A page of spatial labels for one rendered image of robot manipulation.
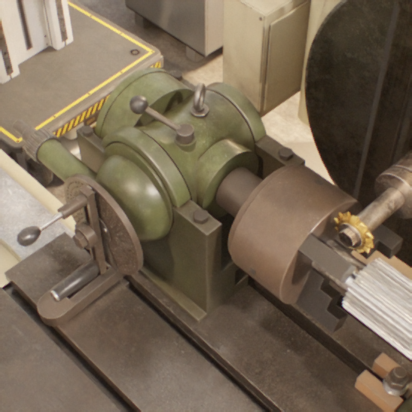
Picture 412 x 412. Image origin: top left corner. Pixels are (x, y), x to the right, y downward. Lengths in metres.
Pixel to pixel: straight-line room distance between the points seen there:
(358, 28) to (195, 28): 2.12
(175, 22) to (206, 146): 2.18
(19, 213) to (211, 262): 0.76
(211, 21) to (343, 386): 2.20
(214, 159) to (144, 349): 0.34
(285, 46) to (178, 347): 0.58
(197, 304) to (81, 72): 1.68
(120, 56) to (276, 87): 1.51
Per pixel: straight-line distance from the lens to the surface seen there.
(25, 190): 1.94
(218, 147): 1.24
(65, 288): 1.29
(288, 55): 1.49
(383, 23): 1.20
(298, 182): 1.15
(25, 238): 1.14
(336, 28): 1.26
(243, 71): 1.49
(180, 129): 1.21
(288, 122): 3.16
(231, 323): 1.35
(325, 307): 1.20
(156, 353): 1.32
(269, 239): 1.12
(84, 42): 3.04
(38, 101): 2.81
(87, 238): 1.23
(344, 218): 1.09
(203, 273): 1.26
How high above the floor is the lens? 2.14
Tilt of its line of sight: 49 degrees down
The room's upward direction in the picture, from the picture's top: straight up
